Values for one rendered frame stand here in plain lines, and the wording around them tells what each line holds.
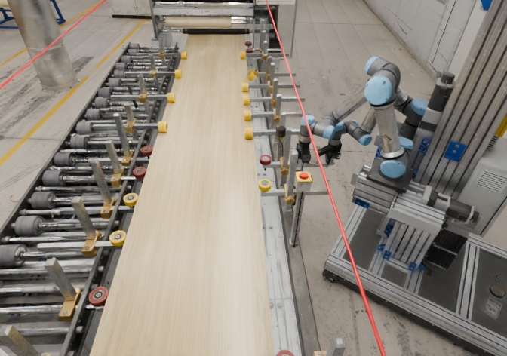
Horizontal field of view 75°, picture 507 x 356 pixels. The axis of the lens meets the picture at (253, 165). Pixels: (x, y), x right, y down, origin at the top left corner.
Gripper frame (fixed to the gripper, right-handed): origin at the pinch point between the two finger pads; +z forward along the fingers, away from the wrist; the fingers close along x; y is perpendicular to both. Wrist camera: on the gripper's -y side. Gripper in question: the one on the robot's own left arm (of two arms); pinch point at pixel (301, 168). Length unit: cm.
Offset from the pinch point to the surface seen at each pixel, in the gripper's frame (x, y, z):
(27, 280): 149, -55, 26
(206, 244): 56, -50, 7
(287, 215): 8.6, -14.0, 27.1
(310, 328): 7, -85, 27
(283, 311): 17, -72, 35
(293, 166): 8.1, -11.5, -11.3
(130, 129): 116, 49, 2
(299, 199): 8.4, -37.6, -11.0
